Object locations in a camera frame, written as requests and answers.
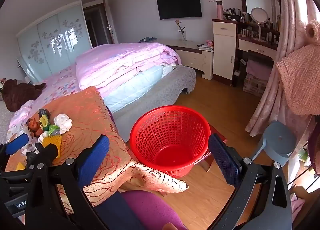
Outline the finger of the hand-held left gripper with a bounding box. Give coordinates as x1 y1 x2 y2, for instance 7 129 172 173
26 142 60 169
0 134 31 157

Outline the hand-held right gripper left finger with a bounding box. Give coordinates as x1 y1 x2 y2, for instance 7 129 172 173
25 134 110 230

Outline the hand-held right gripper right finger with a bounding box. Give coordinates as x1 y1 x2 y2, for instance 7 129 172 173
208 133 293 230

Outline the yellow foam net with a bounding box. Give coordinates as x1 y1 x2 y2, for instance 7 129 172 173
41 135 62 158

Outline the white net cloth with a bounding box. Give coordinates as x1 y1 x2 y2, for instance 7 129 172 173
53 113 73 135

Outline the black plastic bag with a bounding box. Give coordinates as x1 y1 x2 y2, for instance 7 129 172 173
37 109 51 120

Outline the red plastic basket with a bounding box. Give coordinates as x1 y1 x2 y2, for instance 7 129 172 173
129 105 212 178

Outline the brown crumpled wrapper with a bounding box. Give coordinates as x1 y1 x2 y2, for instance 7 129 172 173
26 117 42 137

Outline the grey patterned headboard cushion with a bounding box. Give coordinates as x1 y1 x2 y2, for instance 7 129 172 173
0 100 15 144

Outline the green yellow sponge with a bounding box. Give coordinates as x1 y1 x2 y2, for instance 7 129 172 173
40 115 51 130

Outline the orange patterned tablecloth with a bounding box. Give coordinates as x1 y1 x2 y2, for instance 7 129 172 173
5 86 190 214

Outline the large brown teddy bear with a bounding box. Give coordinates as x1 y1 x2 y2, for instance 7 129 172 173
0 79 47 112

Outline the grey plastic stool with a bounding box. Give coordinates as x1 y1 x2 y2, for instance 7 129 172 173
250 121 297 168

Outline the pink patterned curtain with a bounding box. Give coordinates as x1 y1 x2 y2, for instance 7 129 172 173
245 0 316 143

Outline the pink floral bed sheet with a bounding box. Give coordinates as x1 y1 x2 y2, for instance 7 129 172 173
9 64 83 131

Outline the person's purple trouser leg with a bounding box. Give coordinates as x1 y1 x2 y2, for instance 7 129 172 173
121 190 188 230

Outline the white leaning board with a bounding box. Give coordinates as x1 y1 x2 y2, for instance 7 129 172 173
16 56 28 76

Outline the white storage box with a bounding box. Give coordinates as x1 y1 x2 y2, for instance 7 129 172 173
244 74 268 98

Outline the light blue quilt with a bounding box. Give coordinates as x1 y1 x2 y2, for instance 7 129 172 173
102 65 173 114

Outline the grey upholstered bed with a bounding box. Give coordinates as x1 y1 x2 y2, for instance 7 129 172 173
0 42 197 143

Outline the pink quilt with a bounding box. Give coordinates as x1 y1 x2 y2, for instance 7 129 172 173
76 42 182 90

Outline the low cream cabinet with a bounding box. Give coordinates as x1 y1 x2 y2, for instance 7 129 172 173
160 39 214 80

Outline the tall cream cabinet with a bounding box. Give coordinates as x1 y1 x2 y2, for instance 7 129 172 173
212 19 237 81

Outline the peach fluffy garment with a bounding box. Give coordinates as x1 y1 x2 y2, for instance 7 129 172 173
276 20 320 116

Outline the glass door wardrobe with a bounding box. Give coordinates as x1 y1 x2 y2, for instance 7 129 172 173
16 0 93 84

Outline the rose in glass vase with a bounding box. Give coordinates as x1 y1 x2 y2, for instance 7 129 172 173
175 19 187 42

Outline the row of cosmetic bottles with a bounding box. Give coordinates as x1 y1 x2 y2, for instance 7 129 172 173
223 7 280 44

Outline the white bedroom door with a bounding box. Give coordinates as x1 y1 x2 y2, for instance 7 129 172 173
103 0 118 45

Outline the pink bottle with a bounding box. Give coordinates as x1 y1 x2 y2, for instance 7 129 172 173
209 0 224 20

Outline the round makeup mirror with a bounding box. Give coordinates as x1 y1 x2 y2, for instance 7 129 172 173
250 7 269 42

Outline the black wall television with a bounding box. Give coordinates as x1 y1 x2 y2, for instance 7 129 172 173
156 0 202 20

